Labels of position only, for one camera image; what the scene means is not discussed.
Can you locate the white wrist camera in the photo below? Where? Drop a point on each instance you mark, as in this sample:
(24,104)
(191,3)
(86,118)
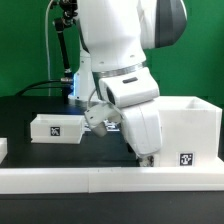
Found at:
(96,115)

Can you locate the white front rail fence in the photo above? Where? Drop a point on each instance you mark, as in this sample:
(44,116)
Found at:
(119,179)

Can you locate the white block at left edge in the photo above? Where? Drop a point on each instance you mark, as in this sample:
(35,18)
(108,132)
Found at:
(3,149)

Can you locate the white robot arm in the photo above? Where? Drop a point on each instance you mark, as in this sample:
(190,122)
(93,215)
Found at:
(116,33)

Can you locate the white drawer cabinet box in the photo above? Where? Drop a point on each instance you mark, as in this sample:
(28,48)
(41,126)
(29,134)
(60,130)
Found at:
(190,132)

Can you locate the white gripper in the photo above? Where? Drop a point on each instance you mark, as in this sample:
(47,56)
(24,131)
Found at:
(141,128)

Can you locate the white drawer tray with knob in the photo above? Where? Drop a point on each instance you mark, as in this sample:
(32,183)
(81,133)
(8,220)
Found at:
(143,162)

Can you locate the white marker sheet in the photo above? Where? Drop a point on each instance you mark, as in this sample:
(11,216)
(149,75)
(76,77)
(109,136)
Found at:
(110,126)

